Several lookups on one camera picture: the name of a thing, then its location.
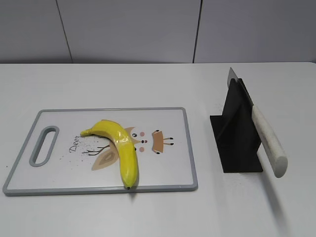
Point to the white-handled cleaver knife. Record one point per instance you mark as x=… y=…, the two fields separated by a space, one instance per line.
x=270 y=141

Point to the yellow plastic banana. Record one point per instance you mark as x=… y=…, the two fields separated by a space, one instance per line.
x=123 y=144

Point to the black knife stand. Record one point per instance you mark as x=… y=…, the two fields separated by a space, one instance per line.
x=236 y=136

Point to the white grey-rimmed cutting board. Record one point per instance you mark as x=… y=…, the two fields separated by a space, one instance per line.
x=56 y=160

